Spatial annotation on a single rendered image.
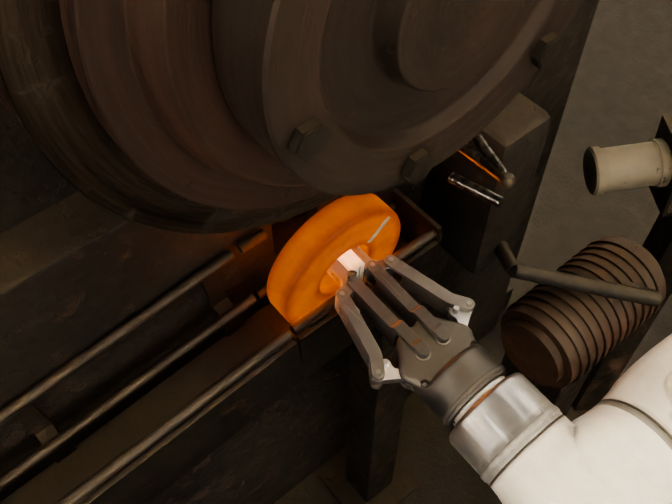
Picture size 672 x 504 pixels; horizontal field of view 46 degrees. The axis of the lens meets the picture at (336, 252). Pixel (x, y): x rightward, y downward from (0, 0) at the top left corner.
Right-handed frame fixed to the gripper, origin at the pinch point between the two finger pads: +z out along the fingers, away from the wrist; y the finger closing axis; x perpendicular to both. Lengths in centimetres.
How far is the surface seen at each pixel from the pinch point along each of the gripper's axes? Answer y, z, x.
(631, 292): 33.4, -19.0, -17.6
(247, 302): -8.8, 3.3, -5.2
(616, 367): 48, -21, -56
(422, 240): 9.9, -2.8, -3.6
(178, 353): -17.4, 3.2, -6.0
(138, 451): -25.8, -3.1, -5.5
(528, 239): 70, 13, -76
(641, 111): 123, 22, -77
